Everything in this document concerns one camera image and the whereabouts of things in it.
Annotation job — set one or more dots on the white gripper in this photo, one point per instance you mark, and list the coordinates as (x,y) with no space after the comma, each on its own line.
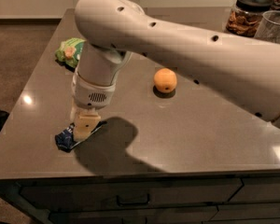
(90,94)

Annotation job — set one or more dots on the blue rxbar blueberry wrapper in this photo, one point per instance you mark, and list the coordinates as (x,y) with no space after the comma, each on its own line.
(65,140)

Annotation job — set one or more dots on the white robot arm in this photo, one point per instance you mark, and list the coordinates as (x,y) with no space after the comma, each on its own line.
(245,70)

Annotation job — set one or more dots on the green snack bag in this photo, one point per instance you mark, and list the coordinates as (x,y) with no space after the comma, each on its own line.
(69,51)

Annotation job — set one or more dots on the orange fruit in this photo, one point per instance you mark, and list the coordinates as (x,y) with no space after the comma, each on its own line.
(165,80)

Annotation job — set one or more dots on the glass jar with black lid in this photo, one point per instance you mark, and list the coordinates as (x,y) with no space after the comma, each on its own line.
(246,15)

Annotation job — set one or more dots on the clear plastic cup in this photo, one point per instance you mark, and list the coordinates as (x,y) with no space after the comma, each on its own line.
(269,27)

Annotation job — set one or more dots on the dark cabinet drawer with handle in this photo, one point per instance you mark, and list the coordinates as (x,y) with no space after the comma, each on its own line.
(90,197)

